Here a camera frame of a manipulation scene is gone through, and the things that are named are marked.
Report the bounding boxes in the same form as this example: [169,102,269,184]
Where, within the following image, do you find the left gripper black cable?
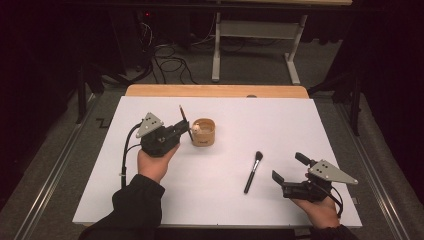
[120,122,144,189]

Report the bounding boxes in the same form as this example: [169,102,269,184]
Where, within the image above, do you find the person's right hand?
[291,195,341,229]

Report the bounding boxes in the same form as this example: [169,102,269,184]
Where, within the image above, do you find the wooden holder with small figure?
[189,118,216,147]

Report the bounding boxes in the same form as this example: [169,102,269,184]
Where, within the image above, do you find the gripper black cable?
[328,186,344,219]
[120,122,144,189]

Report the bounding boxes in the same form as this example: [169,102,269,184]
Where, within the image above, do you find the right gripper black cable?
[328,186,344,219]

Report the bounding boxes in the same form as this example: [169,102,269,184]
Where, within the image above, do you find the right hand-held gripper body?
[281,159,359,203]

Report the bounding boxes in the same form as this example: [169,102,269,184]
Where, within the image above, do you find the person's left hand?
[137,143,181,184]

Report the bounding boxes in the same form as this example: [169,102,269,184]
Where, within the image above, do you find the black floor cables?
[134,19,199,86]

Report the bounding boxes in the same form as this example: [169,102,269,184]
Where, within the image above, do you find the black metal stand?
[75,63,104,125]
[308,71,364,137]

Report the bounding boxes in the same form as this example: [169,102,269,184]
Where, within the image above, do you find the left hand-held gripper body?
[135,112,181,158]

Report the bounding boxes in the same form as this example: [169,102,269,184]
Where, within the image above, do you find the metal floor rail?
[13,93,101,240]
[334,103,406,240]

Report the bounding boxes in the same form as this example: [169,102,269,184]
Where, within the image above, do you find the thin black orange-tipped brush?
[178,105,194,142]

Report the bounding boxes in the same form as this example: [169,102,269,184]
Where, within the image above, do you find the white metal desk frame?
[211,11,309,86]

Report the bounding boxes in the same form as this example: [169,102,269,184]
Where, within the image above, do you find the black makeup brush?
[243,150,264,195]

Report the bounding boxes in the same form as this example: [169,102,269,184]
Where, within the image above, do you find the white board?
[72,96,363,228]

